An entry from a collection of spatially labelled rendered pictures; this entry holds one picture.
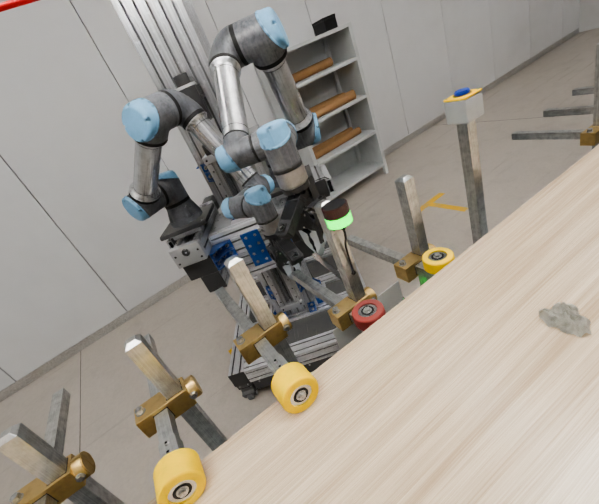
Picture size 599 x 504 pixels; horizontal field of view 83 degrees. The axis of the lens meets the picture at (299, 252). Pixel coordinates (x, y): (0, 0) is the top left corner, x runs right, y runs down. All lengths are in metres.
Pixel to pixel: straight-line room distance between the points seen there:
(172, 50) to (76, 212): 2.04
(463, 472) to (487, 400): 0.12
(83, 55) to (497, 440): 3.36
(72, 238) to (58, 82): 1.20
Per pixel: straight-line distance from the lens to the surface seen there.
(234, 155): 0.93
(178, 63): 1.65
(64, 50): 3.42
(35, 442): 0.88
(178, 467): 0.70
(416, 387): 0.70
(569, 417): 0.67
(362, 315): 0.84
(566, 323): 0.77
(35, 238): 3.44
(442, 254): 0.97
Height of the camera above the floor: 1.46
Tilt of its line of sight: 28 degrees down
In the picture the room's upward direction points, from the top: 24 degrees counter-clockwise
